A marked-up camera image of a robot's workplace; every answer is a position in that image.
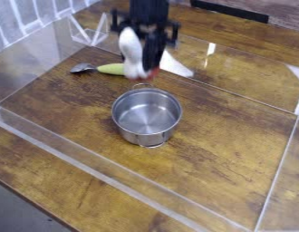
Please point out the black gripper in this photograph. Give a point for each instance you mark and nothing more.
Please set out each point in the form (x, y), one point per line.
(148, 13)

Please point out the white red toy mushroom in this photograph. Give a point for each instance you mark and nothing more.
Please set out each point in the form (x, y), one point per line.
(130, 50)

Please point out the silver metal pot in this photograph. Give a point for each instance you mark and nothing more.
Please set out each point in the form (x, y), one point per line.
(146, 113)

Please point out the black bar at back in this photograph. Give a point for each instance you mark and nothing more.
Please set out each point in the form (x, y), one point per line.
(226, 10)

